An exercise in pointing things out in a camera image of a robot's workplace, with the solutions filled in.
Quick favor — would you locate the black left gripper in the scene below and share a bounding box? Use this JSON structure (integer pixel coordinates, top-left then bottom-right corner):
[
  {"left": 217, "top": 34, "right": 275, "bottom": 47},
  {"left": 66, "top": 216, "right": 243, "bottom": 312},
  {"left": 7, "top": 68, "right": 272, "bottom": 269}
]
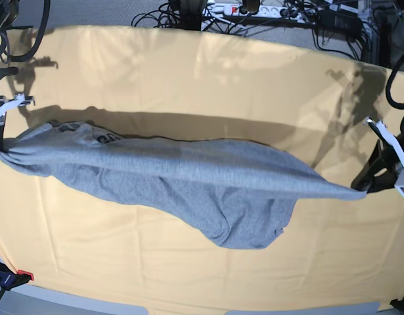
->
[{"left": 351, "top": 140, "right": 404, "bottom": 194}]

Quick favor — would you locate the grey t-shirt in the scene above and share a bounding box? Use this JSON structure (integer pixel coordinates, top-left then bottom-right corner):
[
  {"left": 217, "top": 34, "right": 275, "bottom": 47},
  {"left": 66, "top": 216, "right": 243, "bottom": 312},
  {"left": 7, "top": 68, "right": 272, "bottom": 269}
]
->
[{"left": 0, "top": 122, "right": 365, "bottom": 249}]

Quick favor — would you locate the yellow table cloth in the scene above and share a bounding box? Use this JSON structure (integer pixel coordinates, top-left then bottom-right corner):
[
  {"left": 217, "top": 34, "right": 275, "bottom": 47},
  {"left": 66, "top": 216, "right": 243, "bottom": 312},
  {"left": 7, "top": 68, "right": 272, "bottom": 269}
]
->
[{"left": 0, "top": 26, "right": 404, "bottom": 314}]

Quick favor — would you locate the blue red clamp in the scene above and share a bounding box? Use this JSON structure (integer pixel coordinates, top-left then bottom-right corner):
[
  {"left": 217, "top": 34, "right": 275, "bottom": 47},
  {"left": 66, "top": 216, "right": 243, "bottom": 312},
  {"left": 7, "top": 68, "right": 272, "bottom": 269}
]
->
[{"left": 0, "top": 262, "right": 34, "bottom": 291}]

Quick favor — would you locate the black power adapter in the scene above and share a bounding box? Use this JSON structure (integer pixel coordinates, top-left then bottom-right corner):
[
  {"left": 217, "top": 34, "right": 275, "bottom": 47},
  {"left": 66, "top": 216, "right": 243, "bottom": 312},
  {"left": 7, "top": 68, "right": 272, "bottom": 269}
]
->
[{"left": 317, "top": 10, "right": 362, "bottom": 32}]

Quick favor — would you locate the white power strip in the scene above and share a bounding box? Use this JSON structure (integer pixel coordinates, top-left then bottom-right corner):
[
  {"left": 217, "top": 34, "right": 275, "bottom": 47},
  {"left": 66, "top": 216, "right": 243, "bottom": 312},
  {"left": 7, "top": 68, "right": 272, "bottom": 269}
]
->
[{"left": 205, "top": 2, "right": 309, "bottom": 24}]

